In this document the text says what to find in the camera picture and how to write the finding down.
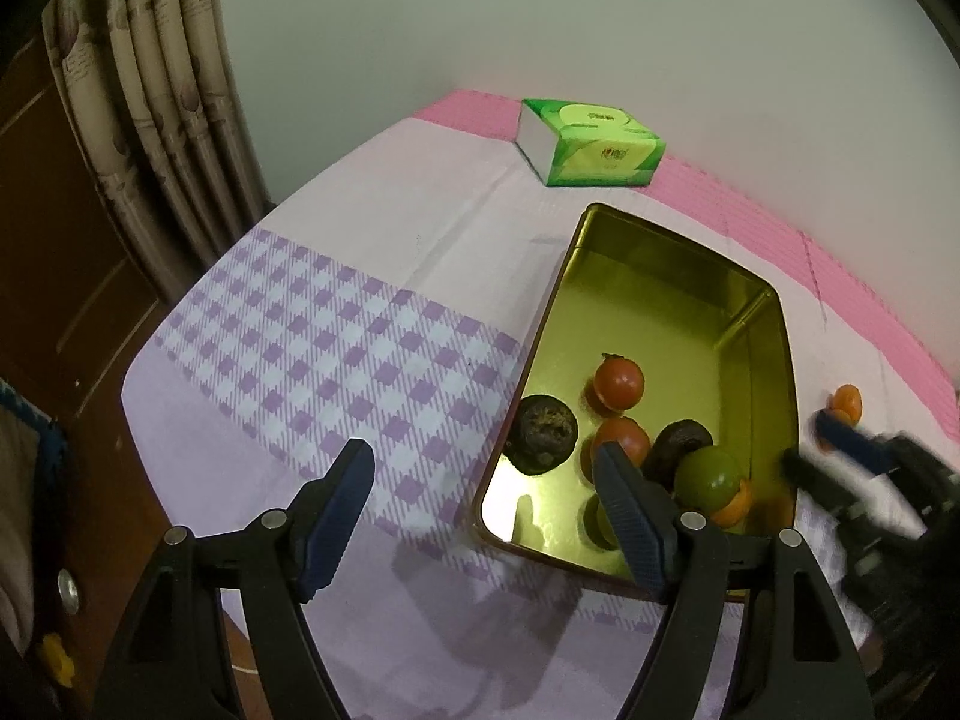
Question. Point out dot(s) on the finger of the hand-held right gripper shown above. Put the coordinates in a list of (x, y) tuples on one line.
[(851, 439), (821, 487)]

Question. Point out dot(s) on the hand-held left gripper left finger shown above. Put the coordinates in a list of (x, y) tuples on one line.
[(337, 517)]

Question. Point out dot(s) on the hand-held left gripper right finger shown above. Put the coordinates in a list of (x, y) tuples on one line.
[(634, 521)]

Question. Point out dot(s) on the green lime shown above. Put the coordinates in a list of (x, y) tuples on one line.
[(598, 521), (709, 476)]

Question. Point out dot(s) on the orange mandarin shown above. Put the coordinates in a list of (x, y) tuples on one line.
[(847, 399), (735, 511)]

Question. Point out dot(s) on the red tomato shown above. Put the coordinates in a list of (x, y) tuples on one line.
[(619, 382), (628, 436)]

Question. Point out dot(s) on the dark avocado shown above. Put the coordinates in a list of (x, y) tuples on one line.
[(679, 444), (541, 435)]

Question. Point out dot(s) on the golden metal tin box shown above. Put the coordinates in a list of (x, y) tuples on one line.
[(675, 300)]

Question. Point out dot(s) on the purple checked tablecloth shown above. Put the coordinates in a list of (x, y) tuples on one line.
[(360, 300)]

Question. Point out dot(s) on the round metal knob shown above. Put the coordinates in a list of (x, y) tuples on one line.
[(71, 589)]

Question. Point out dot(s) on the blue edged cloth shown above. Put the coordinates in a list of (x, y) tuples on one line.
[(26, 480)]

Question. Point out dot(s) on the small yellow object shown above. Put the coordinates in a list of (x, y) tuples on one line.
[(58, 660)]

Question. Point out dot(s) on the brown wooden cabinet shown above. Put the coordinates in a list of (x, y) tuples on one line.
[(45, 277)]

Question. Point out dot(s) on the green tissue pack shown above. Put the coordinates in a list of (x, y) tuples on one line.
[(592, 142)]

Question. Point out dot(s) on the beige patterned curtain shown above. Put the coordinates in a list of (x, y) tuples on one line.
[(150, 127)]

